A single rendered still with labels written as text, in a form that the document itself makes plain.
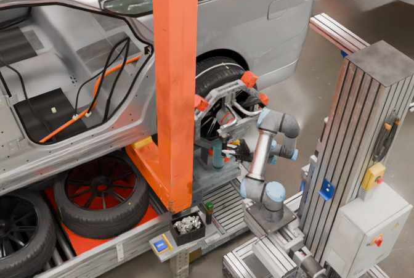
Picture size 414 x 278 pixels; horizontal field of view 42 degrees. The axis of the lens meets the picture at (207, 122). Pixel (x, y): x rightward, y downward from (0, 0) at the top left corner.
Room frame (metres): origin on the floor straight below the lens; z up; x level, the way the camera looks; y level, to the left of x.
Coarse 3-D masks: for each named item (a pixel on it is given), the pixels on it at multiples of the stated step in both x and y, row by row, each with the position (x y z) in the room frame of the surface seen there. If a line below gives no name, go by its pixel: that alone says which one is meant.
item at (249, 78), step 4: (248, 72) 2.89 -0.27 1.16; (252, 72) 2.93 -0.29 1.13; (244, 76) 2.88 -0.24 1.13; (248, 76) 2.86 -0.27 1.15; (252, 76) 2.85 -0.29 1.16; (256, 76) 2.88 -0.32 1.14; (244, 80) 2.86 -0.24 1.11; (248, 80) 2.84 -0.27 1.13; (252, 80) 2.85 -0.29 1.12; (256, 80) 2.87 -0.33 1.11; (248, 84) 2.83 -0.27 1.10; (252, 84) 2.85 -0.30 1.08
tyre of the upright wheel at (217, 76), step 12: (204, 60) 2.97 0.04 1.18; (216, 60) 2.98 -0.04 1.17; (228, 60) 3.03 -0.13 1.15; (204, 72) 2.85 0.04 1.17; (216, 72) 2.85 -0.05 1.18; (228, 72) 2.86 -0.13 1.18; (240, 72) 2.91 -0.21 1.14; (204, 84) 2.75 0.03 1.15; (216, 84) 2.78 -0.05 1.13; (204, 96) 2.72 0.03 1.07
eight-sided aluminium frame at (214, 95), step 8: (240, 80) 2.86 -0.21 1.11; (216, 88) 2.75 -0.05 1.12; (224, 88) 2.77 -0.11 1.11; (232, 88) 2.76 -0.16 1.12; (240, 88) 2.79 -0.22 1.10; (248, 88) 2.83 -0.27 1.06; (208, 96) 2.70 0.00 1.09; (216, 96) 2.68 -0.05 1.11; (256, 104) 2.89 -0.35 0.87; (200, 112) 2.63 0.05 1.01; (200, 120) 2.61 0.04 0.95; (200, 144) 2.62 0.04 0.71; (208, 144) 2.66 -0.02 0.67
